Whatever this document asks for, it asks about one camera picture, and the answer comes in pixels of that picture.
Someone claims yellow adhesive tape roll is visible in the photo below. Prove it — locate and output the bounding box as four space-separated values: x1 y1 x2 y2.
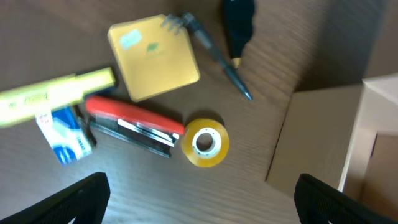
180 119 229 168

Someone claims brown cardboard box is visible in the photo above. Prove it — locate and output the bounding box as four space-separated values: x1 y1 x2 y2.
266 75 397 222

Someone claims yellow highlighter marker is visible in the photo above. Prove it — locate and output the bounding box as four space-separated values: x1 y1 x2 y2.
1 67 116 128

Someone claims black correction tape dispenser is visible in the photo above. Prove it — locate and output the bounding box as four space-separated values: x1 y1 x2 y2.
221 0 256 68

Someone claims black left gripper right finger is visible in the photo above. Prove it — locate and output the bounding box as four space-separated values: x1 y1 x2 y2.
294 174 397 224

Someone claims yellow sticky notepad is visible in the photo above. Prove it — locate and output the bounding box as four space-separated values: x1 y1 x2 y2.
108 14 200 102

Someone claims blue white staples box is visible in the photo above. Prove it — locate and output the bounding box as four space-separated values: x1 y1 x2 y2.
35 106 93 165

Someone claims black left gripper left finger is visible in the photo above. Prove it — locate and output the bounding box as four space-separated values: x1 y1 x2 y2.
1 172 110 224

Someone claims black ballpoint pen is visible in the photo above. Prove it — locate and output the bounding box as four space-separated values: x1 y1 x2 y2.
160 12 253 100

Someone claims red black stapler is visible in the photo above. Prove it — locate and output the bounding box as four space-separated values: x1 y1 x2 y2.
85 96 185 158

